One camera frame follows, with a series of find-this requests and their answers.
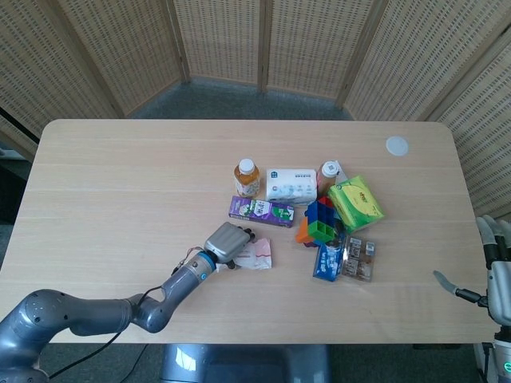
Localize blue carton box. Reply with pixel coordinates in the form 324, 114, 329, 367
312, 238, 347, 282

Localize brown juice bottle white cap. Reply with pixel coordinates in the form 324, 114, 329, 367
315, 160, 341, 199

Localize round white table grommet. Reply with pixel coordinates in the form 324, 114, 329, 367
385, 135, 410, 157

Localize green tissue pack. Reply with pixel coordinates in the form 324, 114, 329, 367
327, 175, 386, 235

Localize colourful building block toy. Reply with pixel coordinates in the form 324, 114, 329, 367
295, 198, 347, 250

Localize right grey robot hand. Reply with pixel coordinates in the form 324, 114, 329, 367
433, 215, 511, 321

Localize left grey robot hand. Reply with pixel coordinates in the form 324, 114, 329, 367
203, 222, 258, 271

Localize clear plastic snack package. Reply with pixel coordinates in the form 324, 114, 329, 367
339, 235, 378, 283

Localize dark cabinet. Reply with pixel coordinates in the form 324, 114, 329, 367
0, 148, 31, 225

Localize amber tea bottle white cap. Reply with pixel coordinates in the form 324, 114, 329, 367
233, 158, 261, 199

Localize white tissue pack blue print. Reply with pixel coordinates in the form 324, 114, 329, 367
265, 168, 319, 207

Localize purple toothpaste box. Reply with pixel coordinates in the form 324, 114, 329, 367
228, 195, 297, 230

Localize pink white packet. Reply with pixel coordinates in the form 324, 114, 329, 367
232, 237, 276, 272

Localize woven bamboo folding screen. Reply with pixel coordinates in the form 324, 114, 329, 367
0, 0, 511, 220

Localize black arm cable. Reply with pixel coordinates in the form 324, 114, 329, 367
47, 246, 205, 379

